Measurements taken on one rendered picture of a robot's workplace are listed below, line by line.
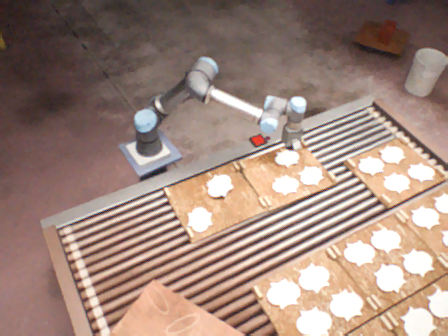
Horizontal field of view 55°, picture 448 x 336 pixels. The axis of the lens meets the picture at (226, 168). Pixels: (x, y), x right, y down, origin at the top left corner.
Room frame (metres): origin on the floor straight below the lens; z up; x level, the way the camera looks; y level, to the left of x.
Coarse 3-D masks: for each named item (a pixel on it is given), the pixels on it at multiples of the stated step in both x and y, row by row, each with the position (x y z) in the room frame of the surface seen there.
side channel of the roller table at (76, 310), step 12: (48, 228) 1.06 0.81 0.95; (48, 240) 1.00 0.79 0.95; (60, 240) 1.02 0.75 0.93; (60, 252) 0.94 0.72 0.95; (60, 264) 0.88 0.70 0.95; (60, 276) 0.83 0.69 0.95; (72, 276) 0.83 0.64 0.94; (60, 288) 0.78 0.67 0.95; (72, 288) 0.78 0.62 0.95; (72, 300) 0.73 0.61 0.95; (72, 312) 0.68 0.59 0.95; (84, 312) 0.68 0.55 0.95; (72, 324) 0.63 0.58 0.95; (84, 324) 0.63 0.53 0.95
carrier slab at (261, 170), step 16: (256, 160) 1.56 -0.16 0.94; (272, 160) 1.57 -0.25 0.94; (304, 160) 1.58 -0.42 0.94; (256, 176) 1.45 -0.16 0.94; (272, 176) 1.45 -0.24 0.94; (288, 176) 1.46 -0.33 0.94; (256, 192) 1.35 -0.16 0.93; (272, 192) 1.35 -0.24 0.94; (304, 192) 1.36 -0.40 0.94; (272, 208) 1.25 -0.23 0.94
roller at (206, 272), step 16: (432, 160) 1.64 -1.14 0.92; (368, 192) 1.39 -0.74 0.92; (336, 208) 1.28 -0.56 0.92; (304, 224) 1.17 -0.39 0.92; (272, 240) 1.07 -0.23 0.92; (240, 256) 0.98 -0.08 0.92; (208, 272) 0.90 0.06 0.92; (176, 288) 0.81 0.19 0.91; (128, 304) 0.74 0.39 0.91; (96, 320) 0.66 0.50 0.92; (112, 320) 0.66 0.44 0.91
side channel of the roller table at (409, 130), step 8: (376, 104) 2.07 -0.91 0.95; (384, 104) 2.07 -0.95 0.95; (384, 112) 2.00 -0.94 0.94; (392, 112) 1.99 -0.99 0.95; (392, 120) 1.94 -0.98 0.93; (400, 120) 1.92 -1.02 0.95; (400, 128) 1.88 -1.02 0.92; (408, 128) 1.86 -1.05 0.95; (408, 136) 1.82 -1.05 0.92; (416, 136) 1.79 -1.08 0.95; (424, 136) 1.80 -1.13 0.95; (416, 144) 1.77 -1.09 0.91; (424, 144) 1.73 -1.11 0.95; (432, 144) 1.73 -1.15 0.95; (424, 152) 1.71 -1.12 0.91; (432, 152) 1.68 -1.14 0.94; (440, 152) 1.67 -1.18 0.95; (440, 160) 1.62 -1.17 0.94
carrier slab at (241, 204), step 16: (208, 176) 1.43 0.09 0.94; (240, 176) 1.44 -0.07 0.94; (176, 192) 1.32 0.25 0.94; (192, 192) 1.32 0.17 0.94; (240, 192) 1.34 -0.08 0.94; (176, 208) 1.22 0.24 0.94; (192, 208) 1.22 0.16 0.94; (208, 208) 1.23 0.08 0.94; (224, 208) 1.23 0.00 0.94; (240, 208) 1.24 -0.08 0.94; (256, 208) 1.24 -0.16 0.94; (224, 224) 1.14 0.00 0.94; (192, 240) 1.04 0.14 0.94
